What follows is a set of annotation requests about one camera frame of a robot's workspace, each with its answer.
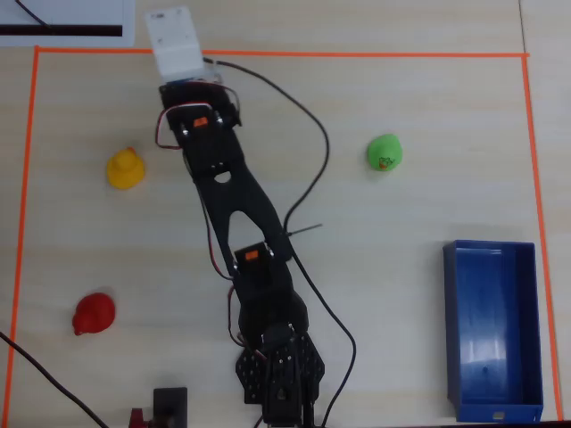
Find black stand cable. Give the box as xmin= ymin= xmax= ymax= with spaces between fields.
xmin=0 ymin=331 xmax=110 ymax=428

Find black camera cable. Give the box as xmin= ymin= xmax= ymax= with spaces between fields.
xmin=201 ymin=55 xmax=358 ymax=428

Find thin black cable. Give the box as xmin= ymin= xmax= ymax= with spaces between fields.
xmin=14 ymin=0 xmax=53 ymax=30

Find black camera stand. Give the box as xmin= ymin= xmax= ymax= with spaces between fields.
xmin=153 ymin=386 xmax=189 ymax=428

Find yellow rubber duck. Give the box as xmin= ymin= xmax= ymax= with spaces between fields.
xmin=105 ymin=146 xmax=146 ymax=192

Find black zip tie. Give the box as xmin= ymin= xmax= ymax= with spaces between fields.
xmin=283 ymin=224 xmax=324 ymax=237

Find red rubber duck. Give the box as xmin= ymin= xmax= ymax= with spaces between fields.
xmin=71 ymin=292 xmax=117 ymax=337

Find white paper with black bar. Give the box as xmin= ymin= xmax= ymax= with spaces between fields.
xmin=0 ymin=0 xmax=137 ymax=48

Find orange tape strip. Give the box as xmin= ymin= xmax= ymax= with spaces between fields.
xmin=520 ymin=54 xmax=565 ymax=423
xmin=34 ymin=45 xmax=531 ymax=60
xmin=3 ymin=45 xmax=42 ymax=396

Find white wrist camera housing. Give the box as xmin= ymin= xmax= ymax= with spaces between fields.
xmin=143 ymin=5 xmax=207 ymax=84

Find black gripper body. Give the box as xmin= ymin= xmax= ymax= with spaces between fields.
xmin=159 ymin=79 xmax=238 ymax=112

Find blue plastic box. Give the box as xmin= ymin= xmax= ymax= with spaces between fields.
xmin=442 ymin=239 xmax=545 ymax=424

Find green rubber duck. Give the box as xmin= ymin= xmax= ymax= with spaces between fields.
xmin=366 ymin=133 xmax=404 ymax=173

